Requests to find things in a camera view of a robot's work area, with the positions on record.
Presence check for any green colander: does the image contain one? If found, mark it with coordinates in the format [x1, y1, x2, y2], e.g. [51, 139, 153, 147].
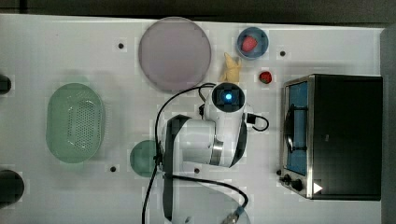
[46, 83, 106, 163]

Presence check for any blue bowl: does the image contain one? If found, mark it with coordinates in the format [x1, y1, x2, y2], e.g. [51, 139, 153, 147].
[236, 27, 269, 60]

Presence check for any green mug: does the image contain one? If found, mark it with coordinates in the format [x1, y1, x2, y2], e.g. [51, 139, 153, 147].
[130, 140, 160, 178]

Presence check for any small red strawberry toy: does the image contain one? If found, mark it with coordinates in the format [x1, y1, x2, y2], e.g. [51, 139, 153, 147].
[259, 71, 273, 84]

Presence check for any peeled banana toy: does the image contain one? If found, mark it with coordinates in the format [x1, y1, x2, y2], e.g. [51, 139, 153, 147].
[219, 52, 242, 84]

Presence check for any black cylinder container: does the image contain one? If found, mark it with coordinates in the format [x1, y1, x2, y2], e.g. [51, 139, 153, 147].
[0, 75, 12, 95]

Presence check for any purple round plate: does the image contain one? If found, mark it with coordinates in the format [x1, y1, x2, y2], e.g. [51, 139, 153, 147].
[138, 17, 211, 91]

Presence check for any strawberry in bowl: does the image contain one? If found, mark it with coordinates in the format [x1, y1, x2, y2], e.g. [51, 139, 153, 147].
[241, 35, 258, 52]

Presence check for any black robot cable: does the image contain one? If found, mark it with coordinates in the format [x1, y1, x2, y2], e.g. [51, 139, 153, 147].
[141, 82, 270, 224]

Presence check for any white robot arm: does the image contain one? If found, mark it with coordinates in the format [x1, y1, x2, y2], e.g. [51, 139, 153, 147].
[160, 82, 248, 221]

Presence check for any black toaster oven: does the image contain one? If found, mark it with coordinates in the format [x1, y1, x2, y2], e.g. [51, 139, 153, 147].
[276, 74, 383, 201]

